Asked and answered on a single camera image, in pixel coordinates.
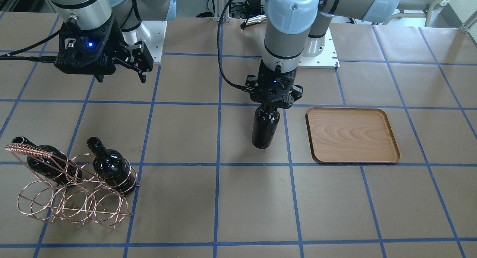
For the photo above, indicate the aluminium frame post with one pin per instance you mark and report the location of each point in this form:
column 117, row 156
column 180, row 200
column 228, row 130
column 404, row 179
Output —
column 217, row 9

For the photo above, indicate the copper wire wine basket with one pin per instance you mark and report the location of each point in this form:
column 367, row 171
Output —
column 85, row 197

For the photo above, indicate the black power adapter back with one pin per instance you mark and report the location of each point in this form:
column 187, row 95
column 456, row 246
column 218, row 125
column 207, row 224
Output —
column 253, row 6

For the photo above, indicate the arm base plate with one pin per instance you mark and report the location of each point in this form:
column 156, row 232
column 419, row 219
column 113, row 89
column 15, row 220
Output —
column 319, row 53
column 153, row 34

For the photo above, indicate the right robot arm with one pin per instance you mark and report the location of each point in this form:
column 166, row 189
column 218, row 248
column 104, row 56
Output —
column 91, row 14

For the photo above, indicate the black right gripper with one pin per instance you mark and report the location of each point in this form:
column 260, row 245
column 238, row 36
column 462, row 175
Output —
column 116, row 44

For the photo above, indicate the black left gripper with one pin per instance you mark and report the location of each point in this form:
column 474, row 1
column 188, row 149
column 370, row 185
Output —
column 297, row 93

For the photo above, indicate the black wine bottle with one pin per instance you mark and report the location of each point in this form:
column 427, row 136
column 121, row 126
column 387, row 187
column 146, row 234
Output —
column 265, row 124
column 44, row 161
column 111, row 167

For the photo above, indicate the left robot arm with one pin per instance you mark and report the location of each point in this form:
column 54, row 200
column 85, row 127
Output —
column 290, row 24

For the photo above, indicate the wooden tray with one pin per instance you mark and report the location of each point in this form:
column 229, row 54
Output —
column 351, row 135

